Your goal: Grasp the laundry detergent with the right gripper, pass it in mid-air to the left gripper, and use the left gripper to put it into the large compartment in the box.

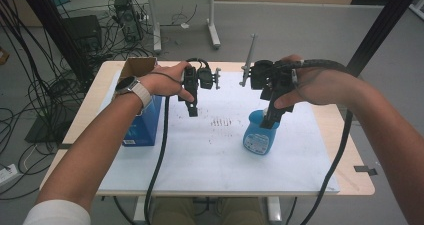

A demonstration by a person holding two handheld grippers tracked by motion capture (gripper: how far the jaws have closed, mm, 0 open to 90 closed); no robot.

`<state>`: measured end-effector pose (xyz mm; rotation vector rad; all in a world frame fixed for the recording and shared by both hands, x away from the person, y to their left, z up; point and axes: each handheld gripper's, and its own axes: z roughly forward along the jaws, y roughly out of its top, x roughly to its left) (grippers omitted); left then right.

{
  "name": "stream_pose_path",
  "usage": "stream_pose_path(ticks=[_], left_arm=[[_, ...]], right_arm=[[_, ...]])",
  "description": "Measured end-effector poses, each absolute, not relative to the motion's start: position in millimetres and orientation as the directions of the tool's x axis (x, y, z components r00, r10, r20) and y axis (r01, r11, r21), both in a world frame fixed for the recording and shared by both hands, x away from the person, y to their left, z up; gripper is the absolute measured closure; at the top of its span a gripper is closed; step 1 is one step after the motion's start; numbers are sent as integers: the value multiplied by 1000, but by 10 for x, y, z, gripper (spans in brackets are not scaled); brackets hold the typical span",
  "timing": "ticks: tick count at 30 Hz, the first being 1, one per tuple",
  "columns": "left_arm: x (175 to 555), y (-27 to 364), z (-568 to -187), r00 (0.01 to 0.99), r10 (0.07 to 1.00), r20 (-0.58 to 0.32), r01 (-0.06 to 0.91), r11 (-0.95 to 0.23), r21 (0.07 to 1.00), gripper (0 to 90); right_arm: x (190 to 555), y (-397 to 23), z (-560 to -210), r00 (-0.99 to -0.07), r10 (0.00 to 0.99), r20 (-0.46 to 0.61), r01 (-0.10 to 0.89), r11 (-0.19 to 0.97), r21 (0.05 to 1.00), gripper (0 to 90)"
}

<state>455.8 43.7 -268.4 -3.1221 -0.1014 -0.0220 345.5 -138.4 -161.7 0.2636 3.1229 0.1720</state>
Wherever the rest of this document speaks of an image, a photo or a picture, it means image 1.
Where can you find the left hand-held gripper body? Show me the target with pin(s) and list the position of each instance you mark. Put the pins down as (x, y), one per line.
(190, 81)

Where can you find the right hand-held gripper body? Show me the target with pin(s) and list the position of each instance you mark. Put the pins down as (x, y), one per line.
(271, 76)

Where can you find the blue bottle with white cap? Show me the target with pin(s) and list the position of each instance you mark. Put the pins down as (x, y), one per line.
(258, 138)

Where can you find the blue cardboard box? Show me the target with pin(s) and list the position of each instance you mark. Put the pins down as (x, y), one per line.
(145, 125)

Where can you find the person's left hand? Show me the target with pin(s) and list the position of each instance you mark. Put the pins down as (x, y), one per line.
(165, 81)

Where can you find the person's right hand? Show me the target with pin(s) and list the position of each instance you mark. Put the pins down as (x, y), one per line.
(323, 86)

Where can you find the white table mat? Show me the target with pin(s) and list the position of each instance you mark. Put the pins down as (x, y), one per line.
(206, 158)

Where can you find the light wooden table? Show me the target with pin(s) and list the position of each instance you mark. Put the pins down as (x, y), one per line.
(336, 135)

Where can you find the white-legged background desk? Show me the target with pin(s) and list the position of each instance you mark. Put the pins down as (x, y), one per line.
(156, 21)

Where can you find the black computer tower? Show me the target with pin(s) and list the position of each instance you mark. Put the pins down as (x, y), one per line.
(128, 18)

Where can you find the person's right leg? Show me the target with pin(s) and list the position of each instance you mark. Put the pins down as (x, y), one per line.
(243, 211)

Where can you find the person's leg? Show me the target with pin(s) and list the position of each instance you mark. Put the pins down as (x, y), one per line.
(173, 211)
(243, 211)

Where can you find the person's left leg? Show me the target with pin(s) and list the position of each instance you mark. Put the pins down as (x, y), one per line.
(173, 211)

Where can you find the black tape strip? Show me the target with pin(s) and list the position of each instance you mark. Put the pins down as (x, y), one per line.
(65, 146)
(365, 170)

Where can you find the black equipment box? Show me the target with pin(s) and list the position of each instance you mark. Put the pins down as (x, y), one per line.
(83, 31)

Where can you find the black floor mat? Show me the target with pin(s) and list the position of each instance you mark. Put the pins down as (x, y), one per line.
(40, 131)

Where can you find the white shirt sleeve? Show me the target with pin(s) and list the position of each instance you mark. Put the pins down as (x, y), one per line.
(58, 215)

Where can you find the white power strip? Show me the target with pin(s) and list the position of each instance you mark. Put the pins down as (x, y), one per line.
(7, 174)

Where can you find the black metal frame post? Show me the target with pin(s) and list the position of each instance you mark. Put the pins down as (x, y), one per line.
(56, 28)
(383, 18)

